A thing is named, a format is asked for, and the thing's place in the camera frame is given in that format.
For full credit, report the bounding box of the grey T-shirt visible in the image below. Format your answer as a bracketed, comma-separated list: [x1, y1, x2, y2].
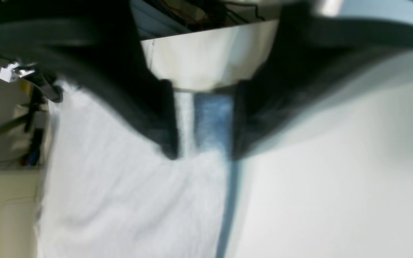
[37, 82, 237, 258]

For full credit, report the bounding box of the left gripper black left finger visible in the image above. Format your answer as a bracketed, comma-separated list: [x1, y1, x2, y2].
[0, 0, 179, 160]

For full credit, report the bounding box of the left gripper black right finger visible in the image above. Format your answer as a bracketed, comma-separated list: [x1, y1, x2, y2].
[232, 0, 413, 159]

